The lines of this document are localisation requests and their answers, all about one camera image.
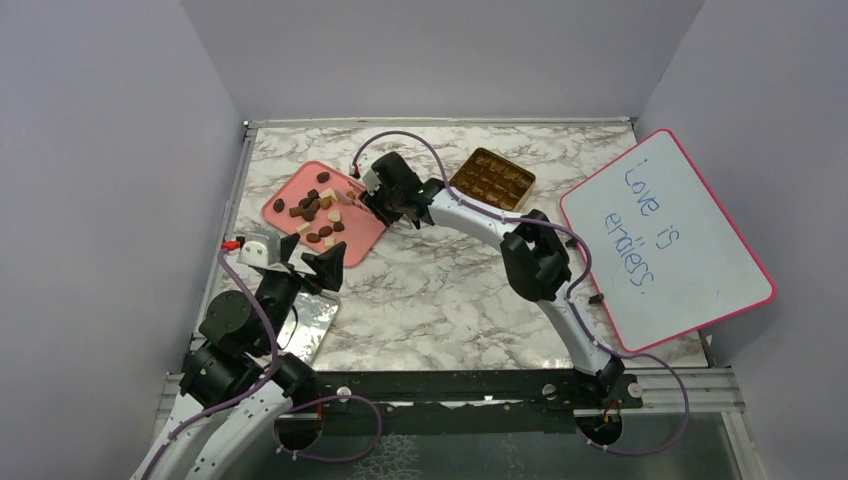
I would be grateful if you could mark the pink framed whiteboard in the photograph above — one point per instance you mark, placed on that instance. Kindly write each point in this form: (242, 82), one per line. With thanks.
(665, 254)

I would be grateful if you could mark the pink plastic tray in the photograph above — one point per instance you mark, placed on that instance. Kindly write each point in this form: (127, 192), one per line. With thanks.
(362, 228)

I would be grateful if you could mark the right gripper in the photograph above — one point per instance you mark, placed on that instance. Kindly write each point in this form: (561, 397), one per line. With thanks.
(371, 202)

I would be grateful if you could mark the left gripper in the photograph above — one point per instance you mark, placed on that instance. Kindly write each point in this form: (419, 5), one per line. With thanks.
(330, 265)

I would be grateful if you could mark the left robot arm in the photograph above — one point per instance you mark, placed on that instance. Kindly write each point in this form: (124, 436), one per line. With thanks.
(240, 379)

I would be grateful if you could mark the brown rectangular chocolate bar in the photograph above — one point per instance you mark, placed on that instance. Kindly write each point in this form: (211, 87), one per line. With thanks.
(295, 211)

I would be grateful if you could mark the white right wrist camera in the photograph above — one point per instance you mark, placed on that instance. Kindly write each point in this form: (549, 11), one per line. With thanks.
(371, 181)

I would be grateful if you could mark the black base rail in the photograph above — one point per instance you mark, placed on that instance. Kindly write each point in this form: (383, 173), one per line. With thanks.
(428, 403)

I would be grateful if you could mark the gold chocolate tin box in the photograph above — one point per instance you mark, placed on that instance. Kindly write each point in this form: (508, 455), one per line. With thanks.
(494, 180)

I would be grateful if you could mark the pink silicone tongs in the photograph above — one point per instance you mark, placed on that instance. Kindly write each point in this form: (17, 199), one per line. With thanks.
(349, 198)

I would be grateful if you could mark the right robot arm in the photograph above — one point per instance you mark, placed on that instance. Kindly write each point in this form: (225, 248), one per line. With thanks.
(535, 260)

